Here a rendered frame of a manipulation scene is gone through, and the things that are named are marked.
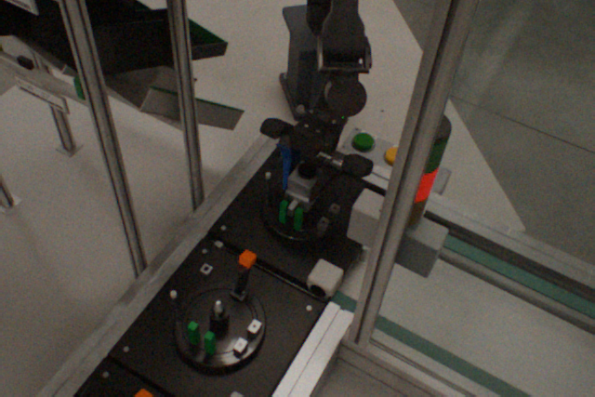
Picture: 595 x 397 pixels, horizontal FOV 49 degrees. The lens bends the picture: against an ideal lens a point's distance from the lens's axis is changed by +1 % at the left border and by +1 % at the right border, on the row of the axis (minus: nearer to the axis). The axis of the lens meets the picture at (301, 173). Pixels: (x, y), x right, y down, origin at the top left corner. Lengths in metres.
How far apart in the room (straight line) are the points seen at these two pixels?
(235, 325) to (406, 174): 0.42
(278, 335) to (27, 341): 0.43
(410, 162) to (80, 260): 0.74
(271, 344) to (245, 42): 0.85
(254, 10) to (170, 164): 0.54
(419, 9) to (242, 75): 1.85
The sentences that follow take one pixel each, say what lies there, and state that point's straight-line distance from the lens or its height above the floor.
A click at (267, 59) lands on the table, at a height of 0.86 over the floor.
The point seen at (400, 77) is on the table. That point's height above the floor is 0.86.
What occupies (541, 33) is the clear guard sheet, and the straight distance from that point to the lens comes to 0.56.
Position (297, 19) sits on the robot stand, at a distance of 1.39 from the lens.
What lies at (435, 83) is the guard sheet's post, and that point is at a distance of 0.60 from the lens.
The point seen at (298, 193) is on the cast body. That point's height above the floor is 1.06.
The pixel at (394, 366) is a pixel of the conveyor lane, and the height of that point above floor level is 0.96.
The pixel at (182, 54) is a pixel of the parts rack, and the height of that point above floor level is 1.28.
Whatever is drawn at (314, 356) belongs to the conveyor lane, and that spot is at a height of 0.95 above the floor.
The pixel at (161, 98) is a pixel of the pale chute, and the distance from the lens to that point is 1.04.
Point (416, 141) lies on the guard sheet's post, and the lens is 0.67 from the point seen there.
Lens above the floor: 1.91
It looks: 51 degrees down
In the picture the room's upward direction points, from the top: 5 degrees clockwise
